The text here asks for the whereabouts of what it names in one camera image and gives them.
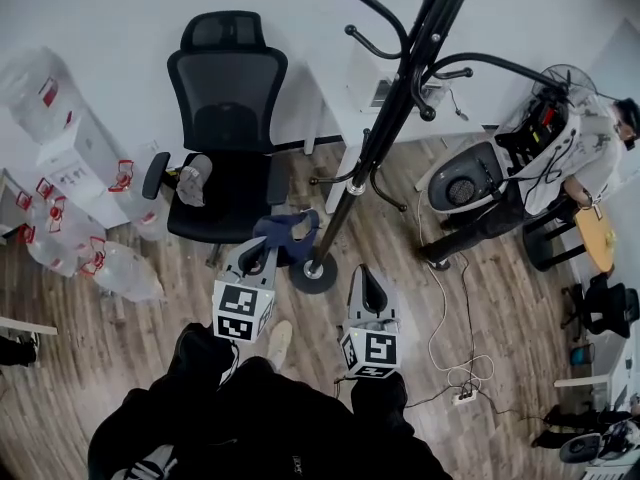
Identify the large clear dispenser bottle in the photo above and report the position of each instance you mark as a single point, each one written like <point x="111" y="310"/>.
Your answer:
<point x="35" y="93"/>

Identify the dark blue cap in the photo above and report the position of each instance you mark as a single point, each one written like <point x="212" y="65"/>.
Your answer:
<point x="274" y="228"/>

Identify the black standing fan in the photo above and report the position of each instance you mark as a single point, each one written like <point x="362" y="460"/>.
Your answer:
<point x="575" y="78"/>

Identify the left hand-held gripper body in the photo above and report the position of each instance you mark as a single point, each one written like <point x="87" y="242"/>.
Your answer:
<point x="235" y="313"/>

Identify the white power strip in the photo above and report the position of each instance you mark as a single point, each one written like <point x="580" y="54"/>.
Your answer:
<point x="464" y="398"/>

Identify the white side desk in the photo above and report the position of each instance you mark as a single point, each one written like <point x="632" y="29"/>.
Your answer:
<point x="580" y="381"/>

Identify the black metal coat rack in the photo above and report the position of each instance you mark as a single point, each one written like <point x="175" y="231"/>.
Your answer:
<point x="400" y="83"/>

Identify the white laptop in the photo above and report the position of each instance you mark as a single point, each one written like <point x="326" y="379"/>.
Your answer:
<point x="365" y="83"/>

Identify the small black office chair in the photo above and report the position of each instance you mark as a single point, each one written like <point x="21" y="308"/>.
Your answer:
<point x="607" y="308"/>

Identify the grey cap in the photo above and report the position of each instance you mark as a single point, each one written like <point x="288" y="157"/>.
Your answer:
<point x="194" y="183"/>

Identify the person's black jacket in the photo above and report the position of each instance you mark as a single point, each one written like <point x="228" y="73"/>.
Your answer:
<point x="250" y="428"/>

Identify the white table edge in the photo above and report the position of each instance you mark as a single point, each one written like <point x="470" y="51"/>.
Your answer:
<point x="27" y="327"/>

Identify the white water dispenser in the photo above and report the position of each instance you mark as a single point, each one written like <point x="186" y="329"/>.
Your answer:
<point x="87" y="168"/>

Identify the round yellow wooden table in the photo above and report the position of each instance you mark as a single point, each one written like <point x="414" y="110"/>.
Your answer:
<point x="595" y="233"/>

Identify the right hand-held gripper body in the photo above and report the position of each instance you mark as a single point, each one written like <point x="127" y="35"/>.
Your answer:
<point x="375" y="350"/>

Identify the black mesh office chair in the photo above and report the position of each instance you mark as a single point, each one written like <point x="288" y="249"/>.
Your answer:
<point x="225" y="93"/>

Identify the white grey backpack device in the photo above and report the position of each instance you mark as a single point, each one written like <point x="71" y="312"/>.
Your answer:
<point x="465" y="178"/>
<point x="580" y="447"/>

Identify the person's left forearm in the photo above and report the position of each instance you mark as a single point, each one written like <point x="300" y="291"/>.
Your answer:
<point x="197" y="358"/>

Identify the person's right forearm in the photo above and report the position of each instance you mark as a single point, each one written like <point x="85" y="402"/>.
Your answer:
<point x="377" y="400"/>

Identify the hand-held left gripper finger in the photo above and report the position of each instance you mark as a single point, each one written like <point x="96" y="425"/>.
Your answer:
<point x="240" y="258"/>
<point x="268" y="268"/>

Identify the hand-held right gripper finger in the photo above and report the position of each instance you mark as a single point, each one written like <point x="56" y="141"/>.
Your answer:
<point x="356" y="298"/>
<point x="387" y="303"/>

